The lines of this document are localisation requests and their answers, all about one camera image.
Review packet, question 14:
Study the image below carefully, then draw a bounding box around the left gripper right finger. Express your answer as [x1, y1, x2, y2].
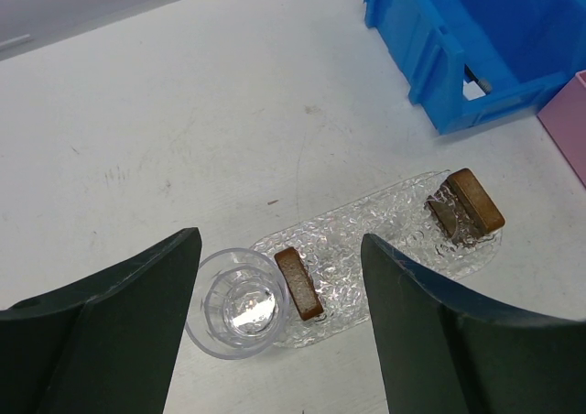
[361, 234, 585, 413]

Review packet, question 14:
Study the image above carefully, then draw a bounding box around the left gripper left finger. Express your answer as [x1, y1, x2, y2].
[1, 227, 202, 413]

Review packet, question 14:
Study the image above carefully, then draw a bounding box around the blue compartment bin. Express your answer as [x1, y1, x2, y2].
[364, 0, 585, 135]

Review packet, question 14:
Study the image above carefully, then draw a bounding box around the pink plastic box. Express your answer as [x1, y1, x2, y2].
[537, 71, 586, 185]

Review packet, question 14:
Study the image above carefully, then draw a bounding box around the clear textured oval tray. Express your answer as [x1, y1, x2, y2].
[252, 170, 502, 348]

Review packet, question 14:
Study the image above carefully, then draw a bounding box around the black toothbrush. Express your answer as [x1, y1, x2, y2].
[464, 65, 493, 94]

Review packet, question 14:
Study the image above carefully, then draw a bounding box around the clear plastic cup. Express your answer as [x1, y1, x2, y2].
[185, 248, 289, 360]

